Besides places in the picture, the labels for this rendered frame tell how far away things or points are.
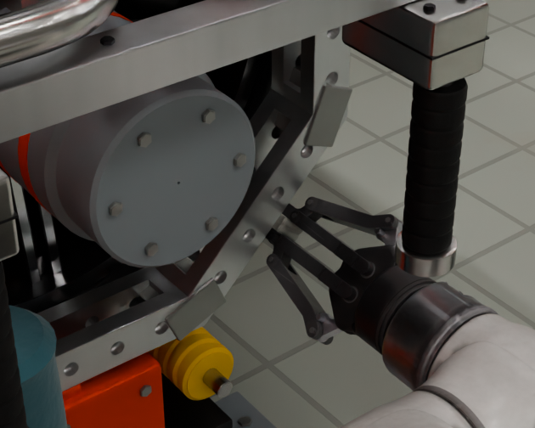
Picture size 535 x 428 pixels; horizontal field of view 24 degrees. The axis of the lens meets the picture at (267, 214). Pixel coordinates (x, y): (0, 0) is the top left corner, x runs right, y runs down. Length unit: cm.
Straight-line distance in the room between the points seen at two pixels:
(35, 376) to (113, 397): 24
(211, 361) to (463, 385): 32
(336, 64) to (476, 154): 144
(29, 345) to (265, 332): 118
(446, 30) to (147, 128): 20
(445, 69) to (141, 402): 45
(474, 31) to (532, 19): 225
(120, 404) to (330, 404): 83
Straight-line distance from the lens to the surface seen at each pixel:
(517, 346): 93
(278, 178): 107
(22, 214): 107
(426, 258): 88
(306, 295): 108
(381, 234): 106
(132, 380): 108
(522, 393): 90
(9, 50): 64
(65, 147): 79
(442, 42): 79
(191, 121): 78
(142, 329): 106
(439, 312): 97
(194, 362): 114
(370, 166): 242
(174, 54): 69
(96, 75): 67
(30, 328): 87
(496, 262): 219
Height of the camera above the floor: 128
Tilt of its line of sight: 34 degrees down
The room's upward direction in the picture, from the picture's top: straight up
